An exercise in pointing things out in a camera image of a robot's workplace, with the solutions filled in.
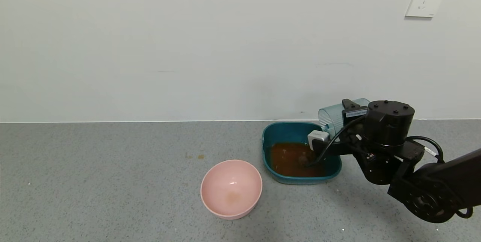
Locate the teal plastic basin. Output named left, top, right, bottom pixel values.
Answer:
left=262, top=122, right=342, bottom=185

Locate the brown liquid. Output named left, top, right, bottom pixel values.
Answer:
left=271, top=142, right=327, bottom=177

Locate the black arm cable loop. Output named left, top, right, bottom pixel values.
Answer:
left=406, top=136, right=445, bottom=162

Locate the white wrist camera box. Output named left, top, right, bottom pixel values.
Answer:
left=307, top=130, right=331, bottom=156

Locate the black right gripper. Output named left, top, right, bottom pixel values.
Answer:
left=342, top=98, right=368, bottom=128

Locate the pink plastic bowl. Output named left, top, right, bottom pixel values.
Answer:
left=200, top=159, right=263, bottom=220

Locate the translucent blue ribbed cup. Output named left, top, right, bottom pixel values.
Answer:
left=318, top=98, right=371, bottom=140

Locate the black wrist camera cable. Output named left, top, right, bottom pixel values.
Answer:
left=304, top=116, right=367, bottom=168

